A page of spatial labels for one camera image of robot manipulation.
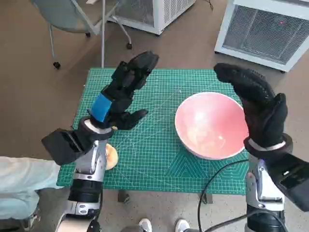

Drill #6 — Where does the white mesh cabinet red light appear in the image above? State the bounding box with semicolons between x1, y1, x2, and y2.
214;0;309;73

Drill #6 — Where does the pink bowl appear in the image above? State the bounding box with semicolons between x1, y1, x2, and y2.
175;91;250;160

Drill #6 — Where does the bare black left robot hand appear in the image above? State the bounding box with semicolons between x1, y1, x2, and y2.
87;50;160;131

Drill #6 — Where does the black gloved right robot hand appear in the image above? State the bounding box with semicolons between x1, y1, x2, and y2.
213;62;289;148

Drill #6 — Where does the grey office chair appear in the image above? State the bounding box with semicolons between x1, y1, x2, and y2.
30;0;134;70

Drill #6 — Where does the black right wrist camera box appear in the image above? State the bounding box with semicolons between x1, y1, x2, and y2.
263;152;309;213

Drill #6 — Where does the thin white metal pole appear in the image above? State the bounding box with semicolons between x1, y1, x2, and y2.
100;0;105;68

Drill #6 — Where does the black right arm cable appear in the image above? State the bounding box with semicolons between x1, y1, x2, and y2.
197;159;249;232

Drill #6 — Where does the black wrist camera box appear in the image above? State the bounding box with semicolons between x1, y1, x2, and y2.
41;129;95;166
263;152;309;213

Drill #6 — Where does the pale green cloth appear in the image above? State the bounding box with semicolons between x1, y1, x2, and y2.
0;156;61;219

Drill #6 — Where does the green cutting mat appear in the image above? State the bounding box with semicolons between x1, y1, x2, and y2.
56;68;250;195

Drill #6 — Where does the person's white shoe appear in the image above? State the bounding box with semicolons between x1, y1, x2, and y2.
139;218;153;232
175;218;191;232

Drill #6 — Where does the round tan bread bun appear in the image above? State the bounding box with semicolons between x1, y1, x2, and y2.
105;144;119;170

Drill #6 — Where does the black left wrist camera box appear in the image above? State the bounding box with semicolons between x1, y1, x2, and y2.
41;129;95;166

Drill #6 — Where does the metal table bracket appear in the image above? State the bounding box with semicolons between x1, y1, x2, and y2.
201;192;213;205
117;190;131;203

